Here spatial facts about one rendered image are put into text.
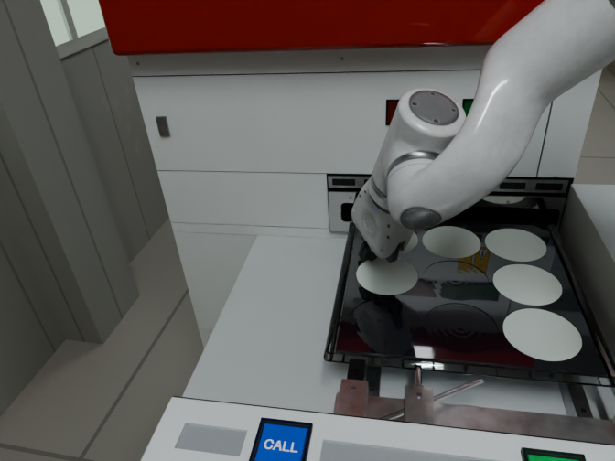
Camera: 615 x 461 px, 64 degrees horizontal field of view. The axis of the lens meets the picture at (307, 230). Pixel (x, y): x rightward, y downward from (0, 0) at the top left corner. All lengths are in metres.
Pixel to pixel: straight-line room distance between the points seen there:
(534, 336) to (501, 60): 0.38
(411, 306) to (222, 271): 0.55
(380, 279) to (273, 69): 0.41
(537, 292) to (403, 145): 0.35
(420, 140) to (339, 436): 0.34
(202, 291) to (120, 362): 0.91
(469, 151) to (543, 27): 0.13
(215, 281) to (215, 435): 0.68
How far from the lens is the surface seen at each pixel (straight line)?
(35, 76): 1.84
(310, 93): 0.92
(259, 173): 1.00
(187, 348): 2.04
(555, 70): 0.56
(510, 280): 0.84
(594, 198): 0.98
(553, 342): 0.76
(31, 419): 2.06
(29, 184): 1.83
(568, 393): 0.78
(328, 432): 0.55
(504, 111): 0.55
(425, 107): 0.61
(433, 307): 0.77
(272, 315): 0.88
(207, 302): 1.26
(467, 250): 0.90
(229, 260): 1.15
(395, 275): 0.82
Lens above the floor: 1.41
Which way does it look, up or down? 33 degrees down
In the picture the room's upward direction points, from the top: 5 degrees counter-clockwise
